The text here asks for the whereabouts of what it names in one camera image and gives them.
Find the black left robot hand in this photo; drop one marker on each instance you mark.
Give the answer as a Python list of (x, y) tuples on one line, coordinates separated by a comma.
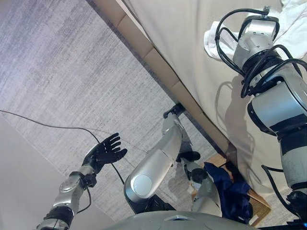
[(103, 153)]

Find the navy blue garment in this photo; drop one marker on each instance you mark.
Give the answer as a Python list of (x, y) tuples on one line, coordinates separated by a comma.
[(230, 191)]

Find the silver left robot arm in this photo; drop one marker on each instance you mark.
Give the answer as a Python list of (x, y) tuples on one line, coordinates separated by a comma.
[(69, 189)]

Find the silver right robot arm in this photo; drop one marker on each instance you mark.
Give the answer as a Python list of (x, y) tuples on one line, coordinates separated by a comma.
[(275, 107)]

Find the large grey bed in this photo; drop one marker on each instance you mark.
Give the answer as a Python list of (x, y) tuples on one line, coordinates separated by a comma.
[(192, 36)]

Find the brown wicker basket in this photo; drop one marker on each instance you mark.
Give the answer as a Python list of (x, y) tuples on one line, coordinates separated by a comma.
[(261, 210)]

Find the silver left robot leg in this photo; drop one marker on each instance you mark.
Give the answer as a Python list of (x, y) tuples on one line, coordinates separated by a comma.
[(156, 155)]

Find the silver robot leg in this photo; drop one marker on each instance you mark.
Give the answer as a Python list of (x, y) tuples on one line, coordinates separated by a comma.
[(156, 155), (206, 189)]

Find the grey robot torso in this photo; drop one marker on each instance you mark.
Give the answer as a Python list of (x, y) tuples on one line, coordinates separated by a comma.
[(180, 222)]

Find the silver right robot leg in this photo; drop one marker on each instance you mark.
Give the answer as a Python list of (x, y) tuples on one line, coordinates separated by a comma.
[(206, 189)]

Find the white garment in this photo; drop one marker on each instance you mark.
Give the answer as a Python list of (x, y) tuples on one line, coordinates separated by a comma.
[(220, 45)]

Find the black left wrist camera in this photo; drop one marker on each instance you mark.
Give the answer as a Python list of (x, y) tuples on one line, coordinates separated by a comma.
[(90, 180)]

